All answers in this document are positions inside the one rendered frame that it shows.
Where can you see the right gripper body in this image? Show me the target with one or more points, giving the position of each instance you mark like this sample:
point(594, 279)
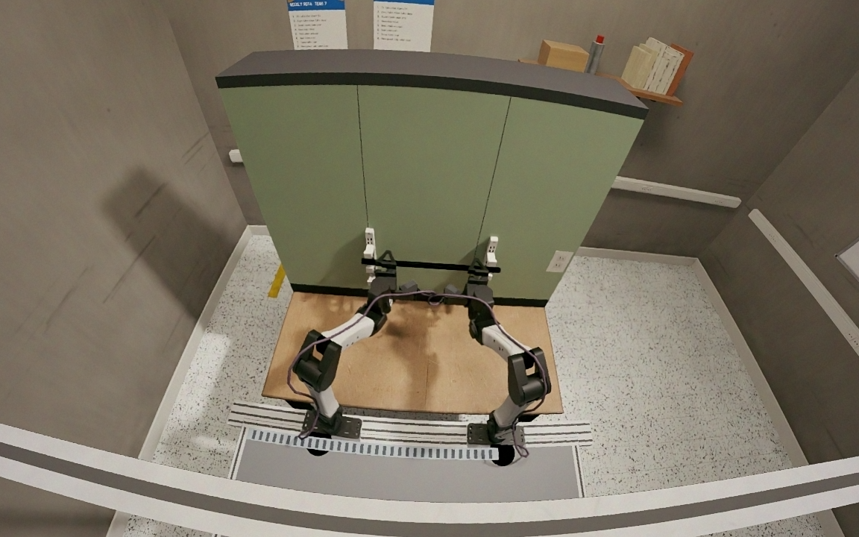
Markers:
point(483, 280)

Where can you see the black long bar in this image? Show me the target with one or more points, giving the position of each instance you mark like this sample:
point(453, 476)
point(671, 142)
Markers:
point(431, 265)

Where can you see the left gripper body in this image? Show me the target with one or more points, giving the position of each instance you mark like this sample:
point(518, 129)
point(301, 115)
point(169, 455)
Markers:
point(390, 273)

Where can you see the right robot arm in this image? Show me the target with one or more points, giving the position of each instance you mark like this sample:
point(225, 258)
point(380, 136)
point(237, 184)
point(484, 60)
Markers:
point(522, 388)

